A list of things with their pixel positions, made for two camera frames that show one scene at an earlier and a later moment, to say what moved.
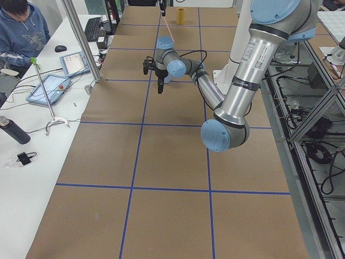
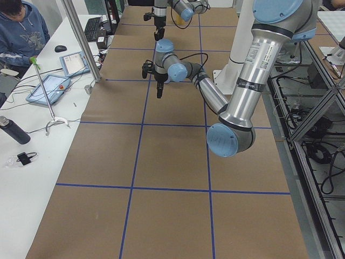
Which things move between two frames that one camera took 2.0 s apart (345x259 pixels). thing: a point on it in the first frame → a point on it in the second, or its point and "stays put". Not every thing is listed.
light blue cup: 167,79 stays put
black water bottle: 14,130 stays put
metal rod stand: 34,61 stays put
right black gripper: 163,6 → 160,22
